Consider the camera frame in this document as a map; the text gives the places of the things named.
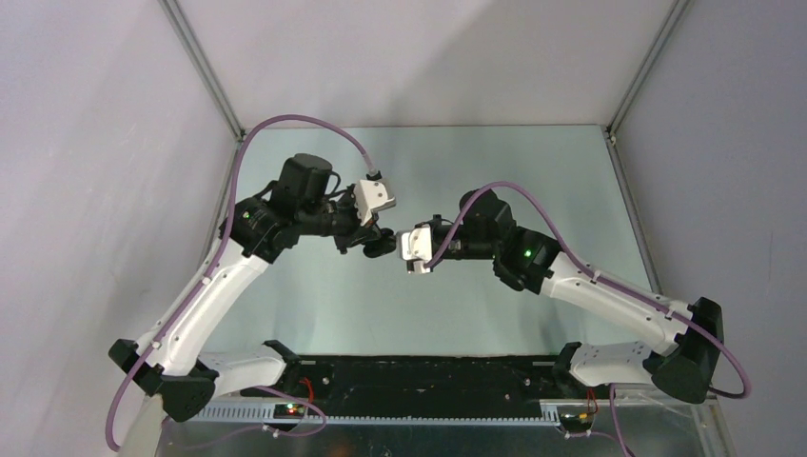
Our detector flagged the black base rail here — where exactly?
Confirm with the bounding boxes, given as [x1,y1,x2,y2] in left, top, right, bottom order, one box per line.
[272,355,608,422]

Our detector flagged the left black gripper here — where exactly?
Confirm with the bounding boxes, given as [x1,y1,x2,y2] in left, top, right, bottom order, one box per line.
[298,184,382,255]

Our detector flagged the aluminium frame post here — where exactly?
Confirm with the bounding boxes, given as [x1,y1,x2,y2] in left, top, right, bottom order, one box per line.
[605,0,692,146]
[158,0,246,142]

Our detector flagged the left aluminium frame post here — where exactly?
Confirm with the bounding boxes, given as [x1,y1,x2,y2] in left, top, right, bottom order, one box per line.
[158,0,246,142]

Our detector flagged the right aluminium frame post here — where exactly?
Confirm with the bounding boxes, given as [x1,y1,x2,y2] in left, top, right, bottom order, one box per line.
[605,0,692,146]

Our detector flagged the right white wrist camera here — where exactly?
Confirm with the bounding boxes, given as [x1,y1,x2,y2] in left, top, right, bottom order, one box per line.
[395,225,434,274]

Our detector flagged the purple cable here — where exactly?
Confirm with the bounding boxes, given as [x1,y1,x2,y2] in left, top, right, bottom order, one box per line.
[425,182,753,457]
[104,114,383,454]

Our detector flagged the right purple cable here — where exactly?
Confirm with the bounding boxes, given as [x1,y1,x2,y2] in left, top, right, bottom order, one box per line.
[425,182,753,457]

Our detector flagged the black earbud charging case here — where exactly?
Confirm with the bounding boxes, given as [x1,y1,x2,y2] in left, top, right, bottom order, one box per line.
[363,228,397,259]

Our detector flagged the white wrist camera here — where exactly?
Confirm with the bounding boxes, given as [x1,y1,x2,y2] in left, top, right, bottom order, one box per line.
[353,170,397,227]
[395,225,434,274]

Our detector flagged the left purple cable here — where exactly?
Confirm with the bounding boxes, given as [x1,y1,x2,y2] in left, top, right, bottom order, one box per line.
[104,114,383,454]

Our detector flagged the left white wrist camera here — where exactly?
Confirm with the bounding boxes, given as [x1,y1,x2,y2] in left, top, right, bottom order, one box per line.
[353,170,397,227]

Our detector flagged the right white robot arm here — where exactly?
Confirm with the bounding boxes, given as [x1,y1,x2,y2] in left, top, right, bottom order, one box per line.
[396,189,723,404]

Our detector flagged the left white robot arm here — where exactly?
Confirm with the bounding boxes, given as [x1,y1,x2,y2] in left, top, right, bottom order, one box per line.
[108,153,395,423]

